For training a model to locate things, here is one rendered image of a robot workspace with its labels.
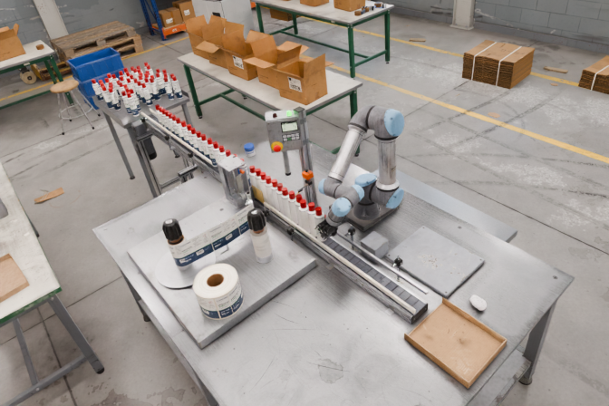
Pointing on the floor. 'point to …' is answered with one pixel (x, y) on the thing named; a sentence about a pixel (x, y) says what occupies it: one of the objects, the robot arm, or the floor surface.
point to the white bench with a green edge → (45, 287)
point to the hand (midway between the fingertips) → (324, 234)
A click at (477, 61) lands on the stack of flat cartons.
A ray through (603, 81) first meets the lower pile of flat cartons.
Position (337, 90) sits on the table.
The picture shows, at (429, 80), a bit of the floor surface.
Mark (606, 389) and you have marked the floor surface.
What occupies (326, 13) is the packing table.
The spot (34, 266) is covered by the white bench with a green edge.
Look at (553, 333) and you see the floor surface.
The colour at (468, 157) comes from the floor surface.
